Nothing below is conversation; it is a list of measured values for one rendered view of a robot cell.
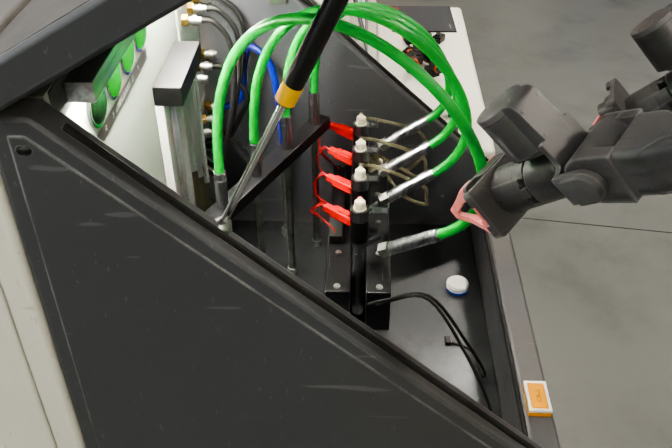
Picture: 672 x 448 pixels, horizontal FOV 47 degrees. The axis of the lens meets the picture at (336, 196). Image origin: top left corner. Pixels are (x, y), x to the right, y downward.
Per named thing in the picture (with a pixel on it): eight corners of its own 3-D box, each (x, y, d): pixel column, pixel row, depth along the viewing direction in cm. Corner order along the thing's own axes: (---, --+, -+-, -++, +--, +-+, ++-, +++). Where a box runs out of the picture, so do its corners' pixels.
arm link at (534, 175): (588, 202, 76) (612, 163, 79) (543, 153, 75) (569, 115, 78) (542, 215, 82) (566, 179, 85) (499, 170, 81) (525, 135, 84)
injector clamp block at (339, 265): (387, 361, 124) (391, 291, 115) (325, 359, 124) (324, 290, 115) (384, 229, 151) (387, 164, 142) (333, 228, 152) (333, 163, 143)
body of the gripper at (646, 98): (602, 83, 102) (653, 52, 98) (646, 138, 104) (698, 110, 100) (600, 106, 97) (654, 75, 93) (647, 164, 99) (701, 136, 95)
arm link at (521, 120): (609, 202, 70) (653, 138, 73) (527, 112, 68) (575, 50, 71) (530, 218, 81) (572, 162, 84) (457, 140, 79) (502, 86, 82)
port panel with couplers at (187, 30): (214, 165, 130) (194, -12, 112) (194, 165, 130) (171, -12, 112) (225, 126, 141) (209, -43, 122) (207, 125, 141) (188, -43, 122)
